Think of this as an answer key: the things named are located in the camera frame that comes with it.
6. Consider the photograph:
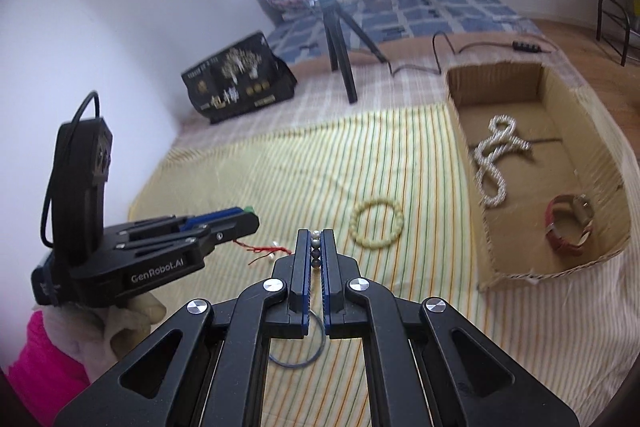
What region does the red strap wristwatch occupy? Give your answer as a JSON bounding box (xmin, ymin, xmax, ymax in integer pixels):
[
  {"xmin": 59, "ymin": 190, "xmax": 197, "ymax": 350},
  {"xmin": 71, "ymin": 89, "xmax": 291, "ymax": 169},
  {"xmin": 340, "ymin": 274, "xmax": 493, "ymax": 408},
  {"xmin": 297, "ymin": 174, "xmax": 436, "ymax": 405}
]
[{"xmin": 543, "ymin": 194, "xmax": 596, "ymax": 256}]

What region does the person's left forearm pink sleeve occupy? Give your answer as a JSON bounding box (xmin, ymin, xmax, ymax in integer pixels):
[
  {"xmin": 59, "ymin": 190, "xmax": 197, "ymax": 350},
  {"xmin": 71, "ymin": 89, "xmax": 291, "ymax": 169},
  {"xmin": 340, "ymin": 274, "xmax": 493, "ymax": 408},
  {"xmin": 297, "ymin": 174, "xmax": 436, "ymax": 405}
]
[{"xmin": 7, "ymin": 311, "xmax": 92, "ymax": 409}]

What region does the yellow striped cloth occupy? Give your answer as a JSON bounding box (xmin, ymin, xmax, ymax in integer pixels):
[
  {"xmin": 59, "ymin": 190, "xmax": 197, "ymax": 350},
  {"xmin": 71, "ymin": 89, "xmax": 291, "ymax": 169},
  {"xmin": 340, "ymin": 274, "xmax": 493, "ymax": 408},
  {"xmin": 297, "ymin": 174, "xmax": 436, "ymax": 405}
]
[{"xmin": 127, "ymin": 101, "xmax": 632, "ymax": 427}]

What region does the white pearl necklace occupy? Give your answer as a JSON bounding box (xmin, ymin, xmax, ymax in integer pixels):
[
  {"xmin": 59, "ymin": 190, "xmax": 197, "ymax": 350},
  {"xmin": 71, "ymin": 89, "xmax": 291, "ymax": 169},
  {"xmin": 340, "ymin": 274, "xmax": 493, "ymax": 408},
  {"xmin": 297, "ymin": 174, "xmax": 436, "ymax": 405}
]
[{"xmin": 472, "ymin": 114, "xmax": 534, "ymax": 208}]

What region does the cardboard box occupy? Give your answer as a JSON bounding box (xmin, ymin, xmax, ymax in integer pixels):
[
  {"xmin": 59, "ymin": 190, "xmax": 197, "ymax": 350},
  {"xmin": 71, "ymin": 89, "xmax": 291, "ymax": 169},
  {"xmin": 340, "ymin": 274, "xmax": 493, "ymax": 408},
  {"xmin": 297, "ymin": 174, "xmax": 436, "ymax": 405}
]
[{"xmin": 444, "ymin": 60, "xmax": 633, "ymax": 294}]

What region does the black printed gift box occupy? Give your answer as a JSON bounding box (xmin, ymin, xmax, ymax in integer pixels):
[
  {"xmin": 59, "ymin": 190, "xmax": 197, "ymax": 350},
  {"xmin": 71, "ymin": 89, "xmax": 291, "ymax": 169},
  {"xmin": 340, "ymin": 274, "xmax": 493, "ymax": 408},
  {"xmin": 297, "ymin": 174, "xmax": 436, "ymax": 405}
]
[{"xmin": 180, "ymin": 31, "xmax": 298, "ymax": 126}]

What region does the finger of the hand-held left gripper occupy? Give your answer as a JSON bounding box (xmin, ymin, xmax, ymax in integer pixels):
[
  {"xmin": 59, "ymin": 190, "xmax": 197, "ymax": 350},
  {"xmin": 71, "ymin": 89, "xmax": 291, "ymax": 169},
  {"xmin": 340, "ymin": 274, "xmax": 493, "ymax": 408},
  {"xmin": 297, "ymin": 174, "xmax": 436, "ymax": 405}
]
[
  {"xmin": 115, "ymin": 213, "xmax": 261, "ymax": 255},
  {"xmin": 117, "ymin": 205, "xmax": 257, "ymax": 241}
]

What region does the red string bracelet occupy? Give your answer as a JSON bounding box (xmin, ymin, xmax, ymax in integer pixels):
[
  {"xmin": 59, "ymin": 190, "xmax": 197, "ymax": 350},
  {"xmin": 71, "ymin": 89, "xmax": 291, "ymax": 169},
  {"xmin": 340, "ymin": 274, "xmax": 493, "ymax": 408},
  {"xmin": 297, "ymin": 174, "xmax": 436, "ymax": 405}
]
[{"xmin": 234, "ymin": 239, "xmax": 297, "ymax": 269}]

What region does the blue patchwork blanket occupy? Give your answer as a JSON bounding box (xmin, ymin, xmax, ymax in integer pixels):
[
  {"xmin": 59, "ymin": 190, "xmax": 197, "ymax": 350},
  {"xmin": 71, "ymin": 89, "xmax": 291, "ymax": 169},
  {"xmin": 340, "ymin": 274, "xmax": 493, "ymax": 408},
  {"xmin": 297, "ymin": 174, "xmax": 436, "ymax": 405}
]
[{"xmin": 264, "ymin": 0, "xmax": 545, "ymax": 58}]

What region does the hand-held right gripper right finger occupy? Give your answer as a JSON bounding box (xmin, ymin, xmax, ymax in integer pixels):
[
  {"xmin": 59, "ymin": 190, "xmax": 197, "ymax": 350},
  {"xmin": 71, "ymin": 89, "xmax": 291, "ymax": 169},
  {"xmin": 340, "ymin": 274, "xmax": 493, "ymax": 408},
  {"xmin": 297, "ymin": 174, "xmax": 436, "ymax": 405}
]
[{"xmin": 323, "ymin": 229, "xmax": 582, "ymax": 427}]

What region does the pale checked bed sheet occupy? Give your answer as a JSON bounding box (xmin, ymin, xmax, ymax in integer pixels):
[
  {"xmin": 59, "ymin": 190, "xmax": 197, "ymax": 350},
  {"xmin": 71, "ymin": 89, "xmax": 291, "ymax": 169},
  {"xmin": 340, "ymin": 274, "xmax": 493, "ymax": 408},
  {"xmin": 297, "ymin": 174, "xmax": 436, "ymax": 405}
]
[{"xmin": 167, "ymin": 19, "xmax": 640, "ymax": 410}]

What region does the yellow bead bracelet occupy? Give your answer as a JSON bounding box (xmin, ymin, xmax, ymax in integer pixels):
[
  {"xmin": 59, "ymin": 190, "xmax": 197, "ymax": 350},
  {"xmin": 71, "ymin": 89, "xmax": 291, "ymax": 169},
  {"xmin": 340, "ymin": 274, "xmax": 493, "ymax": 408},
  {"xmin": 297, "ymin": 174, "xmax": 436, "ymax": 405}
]
[{"xmin": 349, "ymin": 201, "xmax": 406, "ymax": 249}]

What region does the black metal rack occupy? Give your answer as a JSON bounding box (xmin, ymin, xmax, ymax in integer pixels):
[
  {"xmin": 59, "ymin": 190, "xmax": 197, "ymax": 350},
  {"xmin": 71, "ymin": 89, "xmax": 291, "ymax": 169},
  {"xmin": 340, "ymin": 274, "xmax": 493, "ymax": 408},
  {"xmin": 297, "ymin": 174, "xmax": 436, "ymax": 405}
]
[{"xmin": 595, "ymin": 0, "xmax": 640, "ymax": 68}]

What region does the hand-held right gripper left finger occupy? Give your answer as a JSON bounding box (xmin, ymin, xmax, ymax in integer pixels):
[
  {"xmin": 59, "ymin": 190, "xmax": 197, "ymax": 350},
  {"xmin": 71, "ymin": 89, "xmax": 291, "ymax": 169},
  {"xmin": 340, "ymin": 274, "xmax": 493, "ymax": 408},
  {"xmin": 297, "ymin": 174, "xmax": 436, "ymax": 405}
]
[{"xmin": 54, "ymin": 229, "xmax": 315, "ymax": 427}]

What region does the black cable with inline remote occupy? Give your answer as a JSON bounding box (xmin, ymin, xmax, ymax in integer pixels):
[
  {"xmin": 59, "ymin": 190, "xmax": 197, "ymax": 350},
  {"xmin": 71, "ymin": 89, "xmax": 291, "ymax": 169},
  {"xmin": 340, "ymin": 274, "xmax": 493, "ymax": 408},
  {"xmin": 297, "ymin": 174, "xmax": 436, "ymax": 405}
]
[{"xmin": 386, "ymin": 30, "xmax": 557, "ymax": 78}]

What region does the black tripod stand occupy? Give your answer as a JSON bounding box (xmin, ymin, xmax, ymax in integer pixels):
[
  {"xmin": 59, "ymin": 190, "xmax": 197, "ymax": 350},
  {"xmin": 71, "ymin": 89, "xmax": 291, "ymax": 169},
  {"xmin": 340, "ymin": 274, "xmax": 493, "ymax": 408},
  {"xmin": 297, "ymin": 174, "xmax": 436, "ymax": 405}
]
[{"xmin": 307, "ymin": 0, "xmax": 387, "ymax": 104}]

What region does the person's left hand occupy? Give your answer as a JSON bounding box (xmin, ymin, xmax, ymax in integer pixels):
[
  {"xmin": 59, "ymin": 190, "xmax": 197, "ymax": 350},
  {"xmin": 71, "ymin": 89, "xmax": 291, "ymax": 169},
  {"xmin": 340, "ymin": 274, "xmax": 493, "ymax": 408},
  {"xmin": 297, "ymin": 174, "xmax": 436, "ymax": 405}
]
[{"xmin": 44, "ymin": 293, "xmax": 167, "ymax": 382}]

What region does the blue cord beaded bracelet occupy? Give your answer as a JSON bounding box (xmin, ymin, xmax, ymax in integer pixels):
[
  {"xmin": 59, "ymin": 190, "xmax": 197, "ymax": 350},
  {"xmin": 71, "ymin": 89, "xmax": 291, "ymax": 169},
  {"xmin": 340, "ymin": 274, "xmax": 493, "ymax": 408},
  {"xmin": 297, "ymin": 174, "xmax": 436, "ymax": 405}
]
[{"xmin": 267, "ymin": 229, "xmax": 329, "ymax": 368}]

